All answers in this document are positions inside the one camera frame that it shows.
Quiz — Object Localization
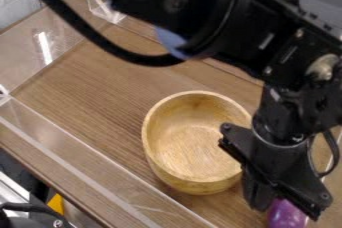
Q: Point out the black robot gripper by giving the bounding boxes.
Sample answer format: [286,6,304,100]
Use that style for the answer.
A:
[216,122,334,222]

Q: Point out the purple toy eggplant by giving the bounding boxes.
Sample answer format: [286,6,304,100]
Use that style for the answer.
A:
[267,199,306,228]

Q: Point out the brown wooden bowl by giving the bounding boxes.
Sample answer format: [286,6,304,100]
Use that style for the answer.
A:
[141,90,251,195]

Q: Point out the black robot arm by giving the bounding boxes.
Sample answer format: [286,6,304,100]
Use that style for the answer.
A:
[52,0,342,219]

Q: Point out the black device with yellow label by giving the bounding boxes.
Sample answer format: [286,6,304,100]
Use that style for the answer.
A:
[0,190,76,228]

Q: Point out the clear acrylic tray walls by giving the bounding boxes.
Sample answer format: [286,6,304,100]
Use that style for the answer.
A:
[0,0,342,228]

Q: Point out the black cable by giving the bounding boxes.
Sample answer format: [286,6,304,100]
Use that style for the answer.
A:
[0,0,188,68]

